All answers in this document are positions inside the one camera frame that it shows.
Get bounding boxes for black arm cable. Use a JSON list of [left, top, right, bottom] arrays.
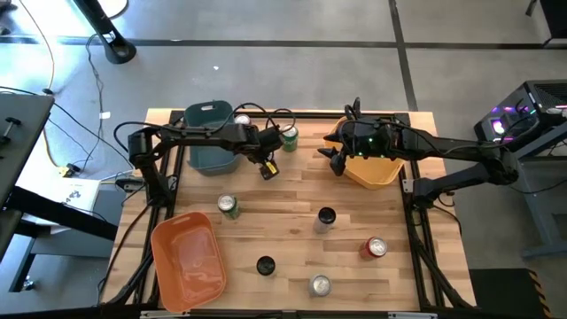
[[113, 102, 297, 154], [343, 96, 363, 121]]

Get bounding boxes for yellow cable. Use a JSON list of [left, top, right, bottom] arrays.
[[17, 0, 61, 169]]

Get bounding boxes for black desk leg frame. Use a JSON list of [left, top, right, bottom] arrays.
[[0, 185, 119, 293]]

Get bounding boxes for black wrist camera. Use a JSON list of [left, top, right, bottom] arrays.
[[329, 152, 350, 177], [258, 159, 281, 181]]

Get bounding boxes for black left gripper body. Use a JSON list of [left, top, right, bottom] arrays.
[[247, 125, 275, 160]]

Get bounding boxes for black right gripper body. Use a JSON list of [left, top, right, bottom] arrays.
[[339, 115, 405, 160]]

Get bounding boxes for yellow plastic bin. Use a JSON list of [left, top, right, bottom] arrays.
[[323, 115, 407, 191]]

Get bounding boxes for light blue soda can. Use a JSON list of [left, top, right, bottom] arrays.
[[307, 273, 333, 299]]

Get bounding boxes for black computer tower RGB lights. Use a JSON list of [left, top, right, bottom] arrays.
[[473, 79, 567, 147]]

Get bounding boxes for black aluminium table frame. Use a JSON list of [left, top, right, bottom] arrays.
[[99, 109, 478, 319]]

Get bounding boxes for yellow black plug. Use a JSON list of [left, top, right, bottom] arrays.
[[58, 162, 82, 179]]

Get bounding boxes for black floor cable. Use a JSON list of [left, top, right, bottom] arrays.
[[82, 33, 107, 174]]

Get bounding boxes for black floor stand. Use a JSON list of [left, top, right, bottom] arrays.
[[73, 0, 137, 66]]

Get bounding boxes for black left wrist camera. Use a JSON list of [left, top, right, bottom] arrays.
[[258, 159, 281, 181]]

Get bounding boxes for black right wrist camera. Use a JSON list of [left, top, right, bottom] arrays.
[[329, 152, 350, 177]]

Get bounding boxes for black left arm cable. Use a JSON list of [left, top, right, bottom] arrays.
[[113, 102, 297, 154]]

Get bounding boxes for orange plastic bin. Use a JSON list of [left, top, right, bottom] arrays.
[[150, 211, 228, 314]]

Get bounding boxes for teal plastic bin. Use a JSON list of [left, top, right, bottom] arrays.
[[183, 99, 244, 176]]

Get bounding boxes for grey metal cart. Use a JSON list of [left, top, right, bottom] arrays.
[[500, 128, 567, 261]]

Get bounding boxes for grey desk top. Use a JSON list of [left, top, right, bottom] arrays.
[[0, 92, 57, 209]]

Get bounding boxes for white printed box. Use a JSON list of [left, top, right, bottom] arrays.
[[19, 176, 102, 225]]

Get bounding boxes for white Celsius can black lid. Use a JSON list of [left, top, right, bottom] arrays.
[[312, 206, 338, 235], [255, 255, 276, 277]]

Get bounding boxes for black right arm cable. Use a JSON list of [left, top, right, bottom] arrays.
[[343, 96, 363, 121]]

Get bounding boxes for black mat hazard stripes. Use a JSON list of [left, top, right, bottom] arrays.
[[469, 268, 555, 319]]

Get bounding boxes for black clamp knob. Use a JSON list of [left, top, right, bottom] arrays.
[[0, 116, 22, 145]]

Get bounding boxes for green soda can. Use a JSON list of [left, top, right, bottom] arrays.
[[216, 193, 242, 221], [281, 124, 299, 153]]

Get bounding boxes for power strip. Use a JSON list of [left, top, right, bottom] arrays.
[[113, 175, 146, 193]]

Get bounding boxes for black furniture piece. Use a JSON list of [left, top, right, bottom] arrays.
[[525, 0, 567, 49]]

